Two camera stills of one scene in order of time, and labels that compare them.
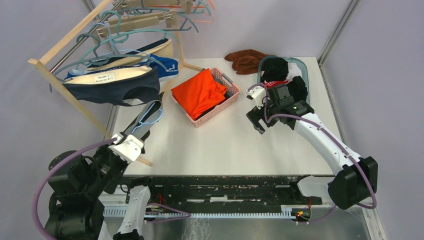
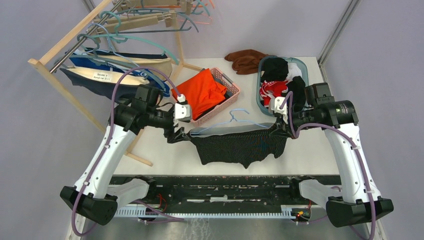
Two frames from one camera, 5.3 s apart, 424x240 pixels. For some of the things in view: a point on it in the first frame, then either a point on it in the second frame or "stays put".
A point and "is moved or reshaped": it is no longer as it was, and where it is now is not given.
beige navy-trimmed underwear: x=164 y=48 -> x=160 y=65
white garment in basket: x=293 y=71 stays put
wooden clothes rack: x=37 y=59 stays put
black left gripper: x=122 y=161 -> x=179 y=136
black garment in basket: x=276 y=69 stays put
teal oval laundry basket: x=302 y=65 stays put
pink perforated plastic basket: x=232 y=86 stays put
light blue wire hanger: x=140 y=123 is moved or reshaped
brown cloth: x=245 y=61 stays put
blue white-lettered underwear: x=166 y=66 -> x=80 y=58
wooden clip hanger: x=171 y=17 stays put
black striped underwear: x=150 y=113 is moved or reshaped
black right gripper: x=255 y=115 -> x=281 y=127
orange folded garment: x=199 y=93 stays put
